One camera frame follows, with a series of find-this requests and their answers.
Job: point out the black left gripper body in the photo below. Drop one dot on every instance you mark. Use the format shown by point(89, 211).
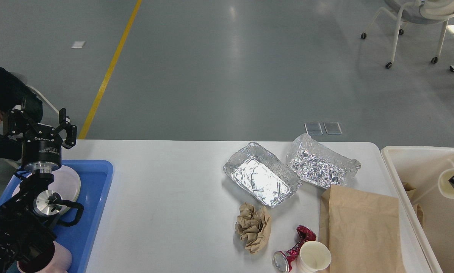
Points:
point(41, 154)

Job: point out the white chair on left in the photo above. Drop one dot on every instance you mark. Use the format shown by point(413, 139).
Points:
point(23, 79)

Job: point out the white plastic bin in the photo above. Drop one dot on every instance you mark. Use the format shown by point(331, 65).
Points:
point(415, 171)

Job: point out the seated person in black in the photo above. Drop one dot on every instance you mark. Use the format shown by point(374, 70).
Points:
point(12, 92)

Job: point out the brown paper bag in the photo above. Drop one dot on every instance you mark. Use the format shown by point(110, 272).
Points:
point(361, 230)

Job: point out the aluminium foil tray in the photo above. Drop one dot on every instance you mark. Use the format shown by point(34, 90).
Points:
point(260, 173)

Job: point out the pink mug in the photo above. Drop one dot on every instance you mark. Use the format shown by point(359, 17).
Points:
point(55, 259)

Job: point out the crumpled brown paper ball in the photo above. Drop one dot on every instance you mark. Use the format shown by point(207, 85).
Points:
point(254, 227)

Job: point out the clear floor plate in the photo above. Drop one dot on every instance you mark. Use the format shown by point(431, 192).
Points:
point(313, 128)
point(333, 128)

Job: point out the crushed red soda can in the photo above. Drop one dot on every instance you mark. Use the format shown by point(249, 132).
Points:
point(282, 260)

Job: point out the white office chair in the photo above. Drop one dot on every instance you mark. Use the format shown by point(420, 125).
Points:
point(420, 12)

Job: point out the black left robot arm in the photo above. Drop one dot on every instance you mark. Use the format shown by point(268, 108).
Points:
point(27, 219)

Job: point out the pink plate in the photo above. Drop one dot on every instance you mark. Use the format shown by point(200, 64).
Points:
point(68, 185)

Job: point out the clear floor plate left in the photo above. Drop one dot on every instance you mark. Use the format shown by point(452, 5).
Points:
point(313, 128)

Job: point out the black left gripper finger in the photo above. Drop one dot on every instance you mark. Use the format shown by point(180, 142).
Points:
point(18, 121)
point(70, 129)

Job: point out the clear floor plate right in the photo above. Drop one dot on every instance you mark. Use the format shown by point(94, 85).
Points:
point(333, 128)

